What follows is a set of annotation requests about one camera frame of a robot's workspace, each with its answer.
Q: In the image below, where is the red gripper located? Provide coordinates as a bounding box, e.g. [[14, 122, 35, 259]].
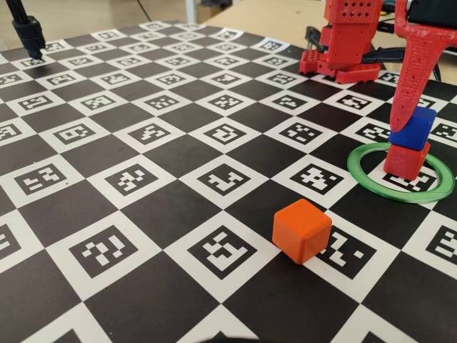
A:
[[388, 0, 457, 133]]

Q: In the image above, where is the blue cube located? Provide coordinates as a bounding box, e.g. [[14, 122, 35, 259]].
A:
[[388, 106, 438, 151]]

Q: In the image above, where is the red cube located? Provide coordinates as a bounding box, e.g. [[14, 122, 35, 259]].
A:
[[383, 141, 431, 182]]

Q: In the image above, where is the orange cube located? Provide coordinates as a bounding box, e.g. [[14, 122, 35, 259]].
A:
[[271, 198, 333, 265]]

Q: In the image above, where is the red robot base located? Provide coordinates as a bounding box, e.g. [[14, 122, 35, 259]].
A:
[[298, 21, 382, 85]]

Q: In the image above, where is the black table clamp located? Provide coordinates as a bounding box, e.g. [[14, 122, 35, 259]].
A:
[[305, 26, 328, 54]]

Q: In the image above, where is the cardboard box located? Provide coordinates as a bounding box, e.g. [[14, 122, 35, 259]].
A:
[[198, 2, 233, 19]]

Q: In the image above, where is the black white marker mat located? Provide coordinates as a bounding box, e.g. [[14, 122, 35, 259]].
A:
[[0, 20, 457, 343]]

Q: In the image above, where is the thick black power cable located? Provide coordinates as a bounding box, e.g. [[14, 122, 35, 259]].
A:
[[363, 48, 407, 65]]

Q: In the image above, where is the green ring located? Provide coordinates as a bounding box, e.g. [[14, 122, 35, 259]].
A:
[[346, 142, 456, 204]]

